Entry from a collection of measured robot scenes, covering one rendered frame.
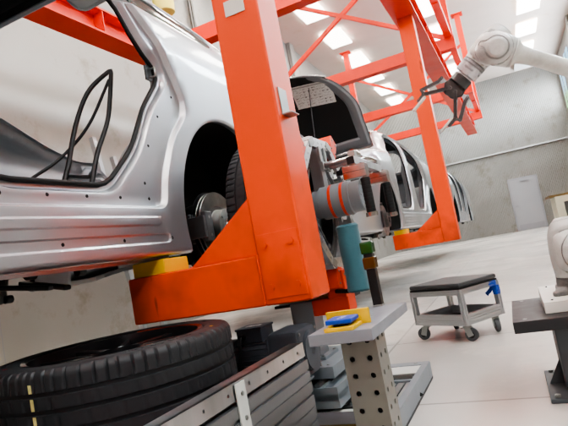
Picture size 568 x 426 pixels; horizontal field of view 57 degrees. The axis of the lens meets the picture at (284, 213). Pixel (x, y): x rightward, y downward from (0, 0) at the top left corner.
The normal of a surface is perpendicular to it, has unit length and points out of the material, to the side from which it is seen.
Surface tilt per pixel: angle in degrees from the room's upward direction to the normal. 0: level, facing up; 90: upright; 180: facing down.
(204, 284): 90
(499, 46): 102
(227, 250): 90
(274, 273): 90
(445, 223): 90
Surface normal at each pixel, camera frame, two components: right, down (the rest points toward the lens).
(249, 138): -0.41, 0.00
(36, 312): 0.90, -0.20
